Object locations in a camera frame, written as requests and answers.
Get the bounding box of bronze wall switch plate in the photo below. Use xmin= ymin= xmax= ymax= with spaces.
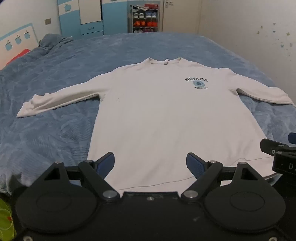
xmin=45 ymin=18 xmax=51 ymax=25

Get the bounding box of blue and white wardrobe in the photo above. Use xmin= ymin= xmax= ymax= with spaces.
xmin=57 ymin=0 xmax=128 ymax=38

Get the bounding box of red pillow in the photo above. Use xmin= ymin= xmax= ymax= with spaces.
xmin=6 ymin=49 xmax=30 ymax=65

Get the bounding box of blue textured bedspread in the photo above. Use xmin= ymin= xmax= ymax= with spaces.
xmin=1 ymin=33 xmax=295 ymax=193

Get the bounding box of shoe rack with shoes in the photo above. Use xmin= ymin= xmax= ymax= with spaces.
xmin=127 ymin=1 xmax=164 ymax=33

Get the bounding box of white headboard with apples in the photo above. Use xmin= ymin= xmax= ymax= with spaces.
xmin=1 ymin=23 xmax=39 ymax=69

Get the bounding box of green patterned cloth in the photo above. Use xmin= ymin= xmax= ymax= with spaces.
xmin=0 ymin=199 xmax=16 ymax=241

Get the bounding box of white long-sleeve Nevada shirt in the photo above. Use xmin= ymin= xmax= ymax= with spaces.
xmin=17 ymin=58 xmax=295 ymax=193

